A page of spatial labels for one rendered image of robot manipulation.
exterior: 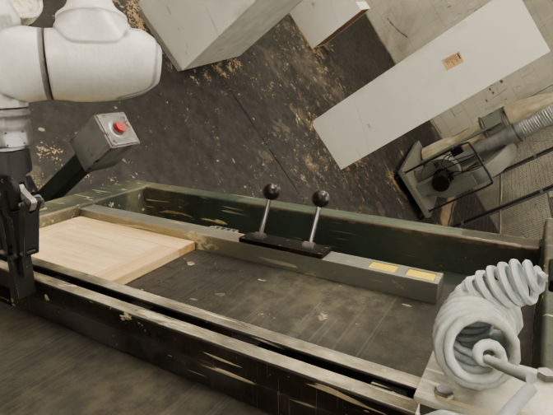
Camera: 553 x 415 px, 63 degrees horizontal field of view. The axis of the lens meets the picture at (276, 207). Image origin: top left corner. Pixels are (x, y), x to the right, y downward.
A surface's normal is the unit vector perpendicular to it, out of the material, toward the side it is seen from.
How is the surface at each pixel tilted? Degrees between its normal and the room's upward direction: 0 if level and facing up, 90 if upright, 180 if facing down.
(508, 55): 90
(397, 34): 90
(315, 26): 90
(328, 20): 90
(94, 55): 41
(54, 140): 0
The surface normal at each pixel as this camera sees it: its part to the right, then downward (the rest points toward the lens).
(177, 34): -0.41, 0.40
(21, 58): 0.40, 0.20
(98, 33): 0.37, -0.16
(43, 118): 0.72, -0.41
